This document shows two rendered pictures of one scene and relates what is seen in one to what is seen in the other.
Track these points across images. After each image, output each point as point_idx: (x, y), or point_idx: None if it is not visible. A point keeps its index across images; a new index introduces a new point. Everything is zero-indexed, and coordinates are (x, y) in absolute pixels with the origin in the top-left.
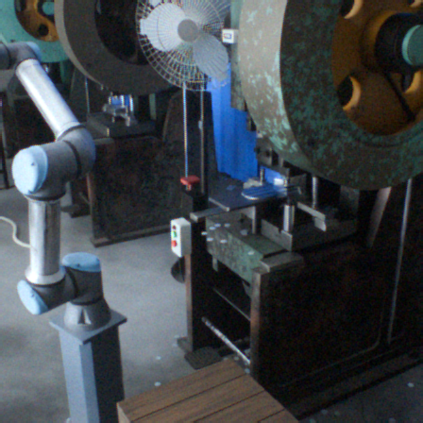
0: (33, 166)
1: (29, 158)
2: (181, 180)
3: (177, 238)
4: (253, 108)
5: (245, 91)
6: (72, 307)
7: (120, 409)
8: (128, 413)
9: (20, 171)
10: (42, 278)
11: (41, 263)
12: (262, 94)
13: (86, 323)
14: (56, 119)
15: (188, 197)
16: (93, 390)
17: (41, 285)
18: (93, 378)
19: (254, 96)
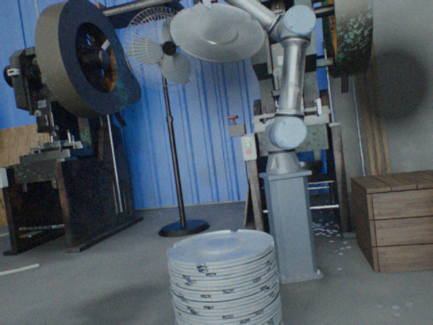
0: (312, 11)
1: (307, 7)
2: (230, 117)
3: (250, 147)
4: (342, 16)
5: (338, 7)
6: (287, 155)
7: (373, 189)
8: (381, 187)
9: (299, 18)
10: (300, 111)
11: (300, 99)
12: (354, 3)
13: (297, 165)
14: (268, 10)
15: (238, 126)
16: (310, 221)
17: (302, 116)
18: (310, 210)
19: (346, 7)
